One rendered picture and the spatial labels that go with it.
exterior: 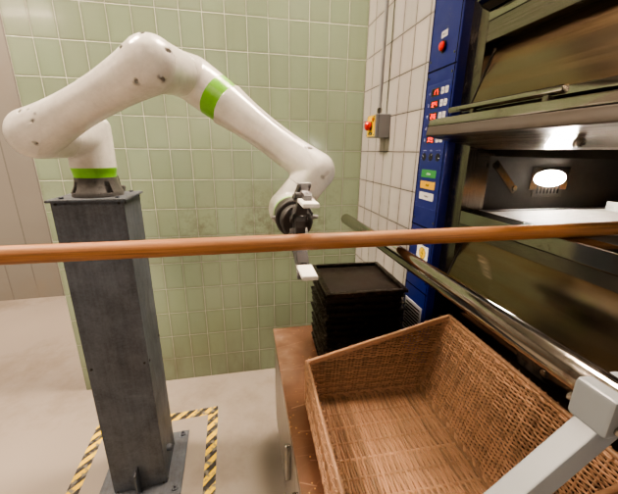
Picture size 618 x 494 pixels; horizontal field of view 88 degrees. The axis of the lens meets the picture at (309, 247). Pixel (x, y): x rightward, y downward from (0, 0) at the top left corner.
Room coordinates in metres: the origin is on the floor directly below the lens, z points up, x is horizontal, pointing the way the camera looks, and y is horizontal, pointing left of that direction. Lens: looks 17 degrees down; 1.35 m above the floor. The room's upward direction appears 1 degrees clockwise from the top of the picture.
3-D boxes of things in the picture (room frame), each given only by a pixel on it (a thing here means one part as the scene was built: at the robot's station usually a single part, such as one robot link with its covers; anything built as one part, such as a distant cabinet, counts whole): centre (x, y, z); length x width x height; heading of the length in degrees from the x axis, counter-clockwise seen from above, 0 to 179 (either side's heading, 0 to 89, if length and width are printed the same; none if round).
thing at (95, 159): (1.06, 0.71, 1.36); 0.16 x 0.13 x 0.19; 168
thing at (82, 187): (1.12, 0.72, 1.23); 0.26 x 0.15 x 0.06; 14
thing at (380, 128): (1.55, -0.31, 1.46); 0.10 x 0.07 x 0.10; 11
